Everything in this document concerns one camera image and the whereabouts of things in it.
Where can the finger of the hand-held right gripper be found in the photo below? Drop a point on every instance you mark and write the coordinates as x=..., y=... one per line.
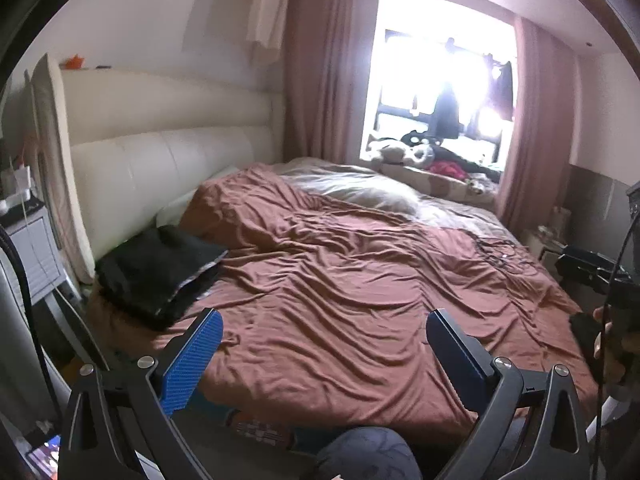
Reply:
x=587, y=254
x=590, y=275

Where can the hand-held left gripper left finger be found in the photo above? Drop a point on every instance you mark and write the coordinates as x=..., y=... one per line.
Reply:
x=192, y=360

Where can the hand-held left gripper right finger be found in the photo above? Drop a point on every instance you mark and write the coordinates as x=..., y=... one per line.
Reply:
x=457, y=365

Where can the black pants with floral lining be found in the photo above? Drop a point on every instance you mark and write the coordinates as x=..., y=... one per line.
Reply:
x=165, y=260

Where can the person's leg in grey pants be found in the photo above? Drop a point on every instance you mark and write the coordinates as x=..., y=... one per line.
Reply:
x=370, y=455

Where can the person's right hand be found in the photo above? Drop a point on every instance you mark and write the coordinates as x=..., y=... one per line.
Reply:
x=601, y=340

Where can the cream nightstand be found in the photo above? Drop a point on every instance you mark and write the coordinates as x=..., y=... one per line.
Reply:
x=545, y=255

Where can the bottles on nightstand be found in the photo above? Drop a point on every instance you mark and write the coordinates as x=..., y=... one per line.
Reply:
x=555, y=222

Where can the brown duvet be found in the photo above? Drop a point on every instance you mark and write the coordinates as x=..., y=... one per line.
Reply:
x=350, y=310

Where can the grey bed sheet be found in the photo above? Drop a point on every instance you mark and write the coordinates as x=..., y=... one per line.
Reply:
x=460, y=212

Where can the pink curtain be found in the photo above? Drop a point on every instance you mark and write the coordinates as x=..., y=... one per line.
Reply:
x=325, y=70
x=537, y=120

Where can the black cloth pile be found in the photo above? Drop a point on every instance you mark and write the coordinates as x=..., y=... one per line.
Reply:
x=472, y=159

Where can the red cloth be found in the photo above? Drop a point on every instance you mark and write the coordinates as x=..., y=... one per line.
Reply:
x=449, y=170

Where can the phone with lit screen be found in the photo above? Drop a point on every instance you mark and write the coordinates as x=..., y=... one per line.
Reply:
x=45, y=460

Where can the cream padded headboard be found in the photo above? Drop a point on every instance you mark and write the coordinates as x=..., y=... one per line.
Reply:
x=165, y=170

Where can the grey louvered cabinet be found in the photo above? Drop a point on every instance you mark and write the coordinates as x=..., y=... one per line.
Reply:
x=32, y=250

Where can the black and white plush toy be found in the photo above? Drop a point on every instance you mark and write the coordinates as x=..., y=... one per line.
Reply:
x=420, y=149

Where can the dark hanging dress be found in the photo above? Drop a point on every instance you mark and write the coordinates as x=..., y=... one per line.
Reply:
x=446, y=115

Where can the grey pillow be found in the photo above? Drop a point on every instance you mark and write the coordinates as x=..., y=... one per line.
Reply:
x=360, y=190

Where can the beige plush toy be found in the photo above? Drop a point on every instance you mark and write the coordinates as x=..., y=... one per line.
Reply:
x=387, y=152

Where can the beige patterned board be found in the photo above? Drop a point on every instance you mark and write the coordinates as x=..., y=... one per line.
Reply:
x=47, y=160

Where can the window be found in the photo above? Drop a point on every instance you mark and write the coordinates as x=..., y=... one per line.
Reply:
x=425, y=50

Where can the small orange object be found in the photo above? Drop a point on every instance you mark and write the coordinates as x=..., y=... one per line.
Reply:
x=74, y=62

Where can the cream hanging cloth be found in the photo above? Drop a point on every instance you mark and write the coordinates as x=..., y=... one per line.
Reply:
x=267, y=10

